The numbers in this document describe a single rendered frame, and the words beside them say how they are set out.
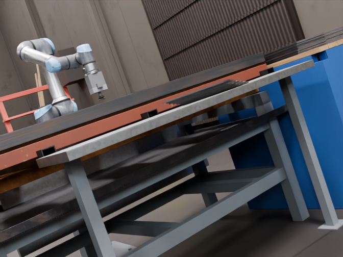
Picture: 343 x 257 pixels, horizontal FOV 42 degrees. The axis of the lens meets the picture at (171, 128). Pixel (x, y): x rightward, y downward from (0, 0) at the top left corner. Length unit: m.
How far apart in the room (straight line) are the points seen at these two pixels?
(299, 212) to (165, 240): 0.81
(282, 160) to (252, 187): 0.24
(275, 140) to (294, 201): 0.32
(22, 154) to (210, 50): 4.17
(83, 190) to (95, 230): 0.13
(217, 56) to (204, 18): 0.47
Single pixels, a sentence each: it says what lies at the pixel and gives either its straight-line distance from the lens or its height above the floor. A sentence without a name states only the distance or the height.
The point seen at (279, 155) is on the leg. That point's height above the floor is 0.35.
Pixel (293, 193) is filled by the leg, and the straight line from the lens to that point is 2.34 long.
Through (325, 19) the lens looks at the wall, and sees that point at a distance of 4.35.
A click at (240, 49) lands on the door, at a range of 5.11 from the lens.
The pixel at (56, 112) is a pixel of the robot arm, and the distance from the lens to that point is 2.80.
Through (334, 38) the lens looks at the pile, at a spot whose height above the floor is 0.81.
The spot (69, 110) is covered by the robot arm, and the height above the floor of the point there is 0.93.
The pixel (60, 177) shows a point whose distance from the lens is 2.45.
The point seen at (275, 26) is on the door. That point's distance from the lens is 4.68.
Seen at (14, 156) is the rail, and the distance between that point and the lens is 1.57.
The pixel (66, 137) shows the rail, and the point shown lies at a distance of 1.64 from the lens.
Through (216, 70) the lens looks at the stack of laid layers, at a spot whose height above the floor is 0.85.
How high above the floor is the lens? 0.79
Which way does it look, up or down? 3 degrees down
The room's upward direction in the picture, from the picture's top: 19 degrees counter-clockwise
